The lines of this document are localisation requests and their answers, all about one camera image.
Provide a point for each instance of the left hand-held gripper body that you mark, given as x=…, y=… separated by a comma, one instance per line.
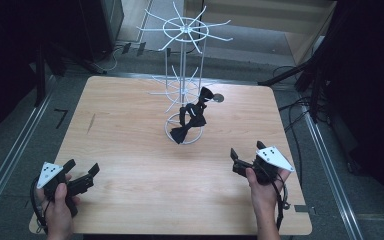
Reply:
x=49, y=174

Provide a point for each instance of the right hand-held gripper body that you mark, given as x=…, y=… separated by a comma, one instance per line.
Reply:
x=275, y=158

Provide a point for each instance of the black bow tie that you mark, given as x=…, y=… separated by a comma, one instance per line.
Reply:
x=206, y=95
x=186, y=128

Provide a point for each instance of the person's right hand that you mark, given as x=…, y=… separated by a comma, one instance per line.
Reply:
x=265, y=196

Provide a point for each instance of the person's left hand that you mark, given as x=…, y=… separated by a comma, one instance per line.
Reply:
x=60, y=213

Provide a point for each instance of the grey tape strip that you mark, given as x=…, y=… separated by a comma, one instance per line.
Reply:
x=301, y=208

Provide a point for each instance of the round black table grommet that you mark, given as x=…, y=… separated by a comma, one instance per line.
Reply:
x=220, y=98

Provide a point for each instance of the black metal stand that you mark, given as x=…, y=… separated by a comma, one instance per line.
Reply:
x=40, y=73
x=313, y=83

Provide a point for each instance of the black power plug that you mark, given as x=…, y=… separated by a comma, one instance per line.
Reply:
x=141, y=48
x=126, y=48

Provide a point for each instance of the dark cabinet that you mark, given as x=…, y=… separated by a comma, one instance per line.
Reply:
x=103, y=26

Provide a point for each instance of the aluminium floor rail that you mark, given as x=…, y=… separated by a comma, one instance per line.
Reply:
x=323, y=160
x=13, y=156

